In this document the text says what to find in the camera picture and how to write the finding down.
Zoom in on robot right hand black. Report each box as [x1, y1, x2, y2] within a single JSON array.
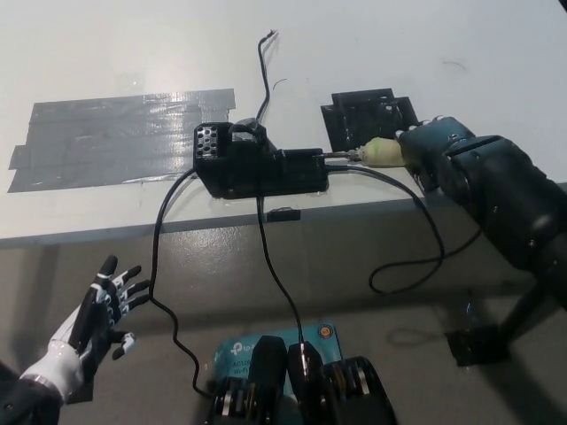
[[395, 115, 478, 194]]

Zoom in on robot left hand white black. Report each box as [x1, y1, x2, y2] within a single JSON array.
[[21, 254, 151, 402]]

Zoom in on soldering iron with taped handle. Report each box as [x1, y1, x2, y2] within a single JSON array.
[[322, 137, 407, 168]]

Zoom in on black soldering station base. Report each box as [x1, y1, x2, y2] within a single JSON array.
[[193, 118, 330, 201]]

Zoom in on black robot torso blocks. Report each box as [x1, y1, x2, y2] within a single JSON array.
[[206, 336, 398, 425]]

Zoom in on black square printed tray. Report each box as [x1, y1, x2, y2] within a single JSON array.
[[320, 87, 420, 151]]

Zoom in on teal TP-Link box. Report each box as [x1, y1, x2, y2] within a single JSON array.
[[214, 323, 346, 386]]

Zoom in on small black tape strip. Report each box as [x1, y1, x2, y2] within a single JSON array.
[[267, 206, 302, 223]]

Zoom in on black table leg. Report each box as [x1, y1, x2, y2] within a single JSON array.
[[500, 274, 567, 351]]

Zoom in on black soldering iron cable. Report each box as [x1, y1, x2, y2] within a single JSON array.
[[327, 161, 484, 297]]

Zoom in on black power cable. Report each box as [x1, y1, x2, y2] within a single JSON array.
[[149, 171, 216, 399]]

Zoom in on thin black wire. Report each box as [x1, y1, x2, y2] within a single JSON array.
[[255, 29, 311, 382]]

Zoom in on grey duct tape patch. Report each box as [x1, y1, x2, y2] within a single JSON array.
[[7, 88, 237, 194]]

